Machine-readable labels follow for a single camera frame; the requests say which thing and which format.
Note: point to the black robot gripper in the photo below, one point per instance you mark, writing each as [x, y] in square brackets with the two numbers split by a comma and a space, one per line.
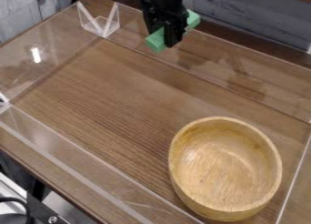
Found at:
[170, 10]

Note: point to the green rectangular block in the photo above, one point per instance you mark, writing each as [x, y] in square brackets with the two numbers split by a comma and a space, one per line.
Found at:
[156, 40]

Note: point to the brown wooden bowl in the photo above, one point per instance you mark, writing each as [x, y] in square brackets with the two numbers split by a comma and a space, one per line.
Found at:
[225, 168]

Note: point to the clear acrylic corner bracket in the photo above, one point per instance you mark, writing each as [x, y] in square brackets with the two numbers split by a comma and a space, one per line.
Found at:
[102, 26]

